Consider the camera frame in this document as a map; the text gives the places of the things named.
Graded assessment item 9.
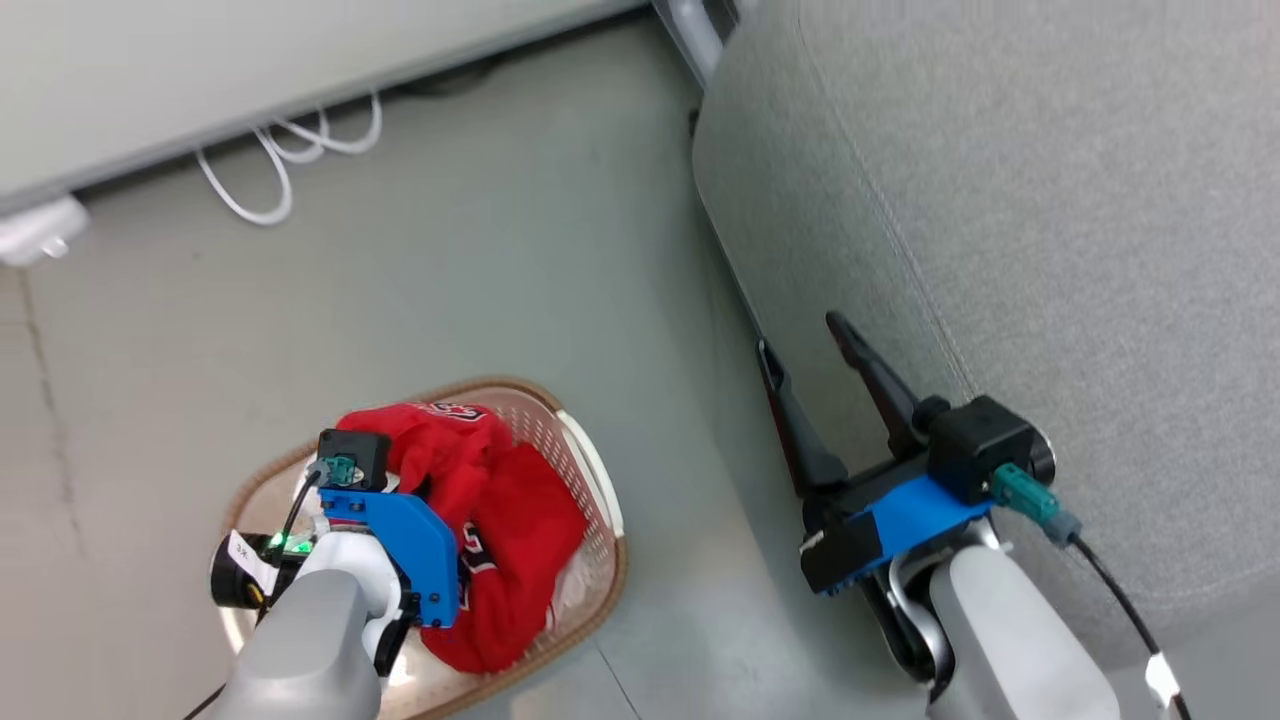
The white power strip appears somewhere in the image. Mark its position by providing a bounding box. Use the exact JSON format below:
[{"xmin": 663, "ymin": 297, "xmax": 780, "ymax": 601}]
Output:
[{"xmin": 0, "ymin": 195, "xmax": 91, "ymax": 269}]

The white looped cable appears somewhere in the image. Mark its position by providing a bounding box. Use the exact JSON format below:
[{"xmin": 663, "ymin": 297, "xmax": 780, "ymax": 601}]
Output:
[{"xmin": 195, "ymin": 92, "xmax": 384, "ymax": 227}]

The grey partition leg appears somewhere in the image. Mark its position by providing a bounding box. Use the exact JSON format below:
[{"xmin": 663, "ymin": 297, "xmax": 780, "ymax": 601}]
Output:
[{"xmin": 652, "ymin": 0, "xmax": 723, "ymax": 86}]

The white garment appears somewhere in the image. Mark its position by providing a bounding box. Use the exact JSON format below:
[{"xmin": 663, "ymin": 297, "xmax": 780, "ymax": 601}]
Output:
[{"xmin": 548, "ymin": 560, "xmax": 593, "ymax": 636}]

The red jersey white trim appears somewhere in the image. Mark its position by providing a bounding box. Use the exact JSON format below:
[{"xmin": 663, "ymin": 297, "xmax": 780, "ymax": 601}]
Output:
[{"xmin": 335, "ymin": 400, "xmax": 591, "ymax": 674}]

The white partition panel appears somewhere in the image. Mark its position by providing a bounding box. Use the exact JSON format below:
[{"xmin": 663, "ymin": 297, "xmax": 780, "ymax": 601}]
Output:
[{"xmin": 0, "ymin": 0, "xmax": 651, "ymax": 216}]

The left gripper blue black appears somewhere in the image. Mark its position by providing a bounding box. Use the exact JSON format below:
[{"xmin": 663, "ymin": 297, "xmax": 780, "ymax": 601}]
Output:
[{"xmin": 318, "ymin": 486, "xmax": 463, "ymax": 629}]

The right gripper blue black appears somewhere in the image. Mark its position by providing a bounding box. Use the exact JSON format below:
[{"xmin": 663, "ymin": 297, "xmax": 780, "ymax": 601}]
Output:
[{"xmin": 756, "ymin": 311, "xmax": 998, "ymax": 598}]

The grey fabric sofa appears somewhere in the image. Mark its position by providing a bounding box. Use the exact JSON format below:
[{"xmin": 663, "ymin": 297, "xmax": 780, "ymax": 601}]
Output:
[{"xmin": 692, "ymin": 0, "xmax": 1280, "ymax": 691}]

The left black cable green plug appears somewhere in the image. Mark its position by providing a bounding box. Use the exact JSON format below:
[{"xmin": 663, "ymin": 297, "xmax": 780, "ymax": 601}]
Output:
[{"xmin": 278, "ymin": 455, "xmax": 361, "ymax": 551}]

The cream laundry basket brown rim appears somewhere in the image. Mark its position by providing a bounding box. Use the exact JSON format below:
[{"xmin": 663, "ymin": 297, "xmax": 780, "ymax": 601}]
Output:
[{"xmin": 222, "ymin": 376, "xmax": 629, "ymax": 720}]

